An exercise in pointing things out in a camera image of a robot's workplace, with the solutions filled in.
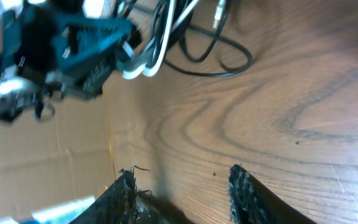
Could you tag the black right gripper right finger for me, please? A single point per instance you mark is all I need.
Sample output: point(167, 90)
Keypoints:
point(253, 202)

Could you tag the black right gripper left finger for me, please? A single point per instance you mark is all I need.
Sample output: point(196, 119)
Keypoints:
point(124, 203)

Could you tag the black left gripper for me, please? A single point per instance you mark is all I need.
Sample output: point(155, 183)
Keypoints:
point(56, 48)

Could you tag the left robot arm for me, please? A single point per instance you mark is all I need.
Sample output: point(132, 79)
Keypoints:
point(12, 106)

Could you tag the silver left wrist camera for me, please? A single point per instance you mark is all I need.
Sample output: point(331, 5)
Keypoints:
point(96, 9)

